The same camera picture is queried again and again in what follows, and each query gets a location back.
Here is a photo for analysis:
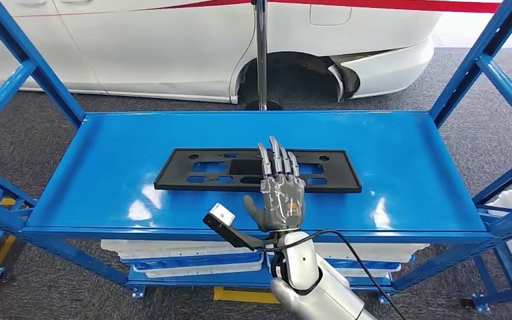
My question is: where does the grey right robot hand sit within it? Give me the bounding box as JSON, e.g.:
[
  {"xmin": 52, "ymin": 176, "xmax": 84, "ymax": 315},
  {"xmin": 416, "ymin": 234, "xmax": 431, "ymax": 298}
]
[{"xmin": 243, "ymin": 135, "xmax": 307, "ymax": 234}]

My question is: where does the black licence plate bracket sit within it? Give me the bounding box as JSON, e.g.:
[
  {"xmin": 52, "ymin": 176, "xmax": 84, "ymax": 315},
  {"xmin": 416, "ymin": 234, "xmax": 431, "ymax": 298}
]
[{"xmin": 153, "ymin": 147, "xmax": 363, "ymax": 195}]

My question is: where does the blue plastic crate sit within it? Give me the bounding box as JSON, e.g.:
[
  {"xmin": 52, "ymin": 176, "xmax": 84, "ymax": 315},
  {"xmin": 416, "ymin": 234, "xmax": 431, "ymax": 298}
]
[
  {"xmin": 324, "ymin": 253, "xmax": 416, "ymax": 271},
  {"xmin": 121, "ymin": 251, "xmax": 267, "ymax": 271}
]

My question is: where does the chrome stanchion pole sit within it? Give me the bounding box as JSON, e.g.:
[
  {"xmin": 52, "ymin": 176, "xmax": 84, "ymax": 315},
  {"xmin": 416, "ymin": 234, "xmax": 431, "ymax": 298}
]
[{"xmin": 244, "ymin": 0, "xmax": 284, "ymax": 112}]

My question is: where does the white car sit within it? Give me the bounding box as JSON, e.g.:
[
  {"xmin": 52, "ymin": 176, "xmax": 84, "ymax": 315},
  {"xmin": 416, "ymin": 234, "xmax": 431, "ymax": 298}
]
[{"xmin": 0, "ymin": 0, "xmax": 443, "ymax": 105}]

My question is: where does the red barrier belt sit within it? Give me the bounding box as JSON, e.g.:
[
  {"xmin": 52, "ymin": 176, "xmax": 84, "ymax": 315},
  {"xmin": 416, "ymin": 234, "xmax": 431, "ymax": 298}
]
[
  {"xmin": 147, "ymin": 0, "xmax": 254, "ymax": 11},
  {"xmin": 267, "ymin": 0, "xmax": 512, "ymax": 15}
]

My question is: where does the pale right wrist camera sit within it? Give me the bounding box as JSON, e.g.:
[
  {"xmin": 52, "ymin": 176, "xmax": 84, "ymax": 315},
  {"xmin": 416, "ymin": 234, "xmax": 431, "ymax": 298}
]
[{"xmin": 208, "ymin": 202, "xmax": 236, "ymax": 225}]

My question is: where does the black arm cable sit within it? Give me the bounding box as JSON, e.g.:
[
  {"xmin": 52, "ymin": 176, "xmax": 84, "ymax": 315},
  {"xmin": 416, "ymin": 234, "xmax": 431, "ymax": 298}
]
[{"xmin": 255, "ymin": 229, "xmax": 408, "ymax": 320}]

